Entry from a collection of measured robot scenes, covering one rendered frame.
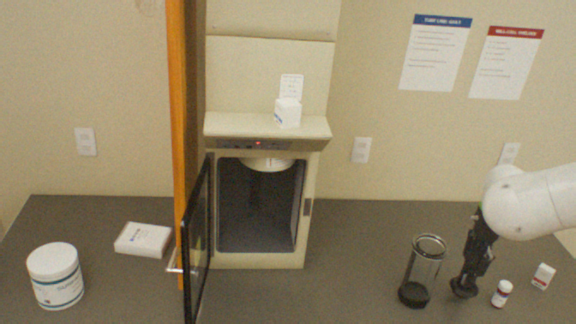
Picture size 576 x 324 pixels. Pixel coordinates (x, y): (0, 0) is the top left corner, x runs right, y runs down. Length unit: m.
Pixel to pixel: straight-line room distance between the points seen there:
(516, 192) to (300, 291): 0.83
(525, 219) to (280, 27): 0.68
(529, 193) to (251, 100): 0.70
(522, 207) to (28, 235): 1.52
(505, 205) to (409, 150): 1.06
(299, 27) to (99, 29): 0.75
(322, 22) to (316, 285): 0.83
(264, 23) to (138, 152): 0.87
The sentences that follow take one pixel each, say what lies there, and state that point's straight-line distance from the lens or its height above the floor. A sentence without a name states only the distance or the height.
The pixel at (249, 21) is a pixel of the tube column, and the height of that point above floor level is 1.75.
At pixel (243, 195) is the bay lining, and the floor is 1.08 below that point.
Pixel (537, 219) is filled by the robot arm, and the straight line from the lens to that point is 0.91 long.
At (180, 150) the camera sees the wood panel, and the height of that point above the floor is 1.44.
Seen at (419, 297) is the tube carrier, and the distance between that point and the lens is 1.54.
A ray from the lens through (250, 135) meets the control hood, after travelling 1.15.
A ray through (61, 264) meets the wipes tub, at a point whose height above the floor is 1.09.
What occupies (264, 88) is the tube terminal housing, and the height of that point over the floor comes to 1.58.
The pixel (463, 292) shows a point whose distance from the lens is 1.60.
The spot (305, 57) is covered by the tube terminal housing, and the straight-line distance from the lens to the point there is 1.20.
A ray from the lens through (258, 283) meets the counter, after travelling 1.54.
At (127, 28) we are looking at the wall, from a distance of 1.66.
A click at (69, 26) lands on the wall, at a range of 1.71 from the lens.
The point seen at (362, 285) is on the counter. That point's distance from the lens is 1.59.
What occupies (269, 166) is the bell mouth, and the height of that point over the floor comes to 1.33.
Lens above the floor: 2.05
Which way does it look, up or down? 32 degrees down
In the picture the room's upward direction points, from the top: 6 degrees clockwise
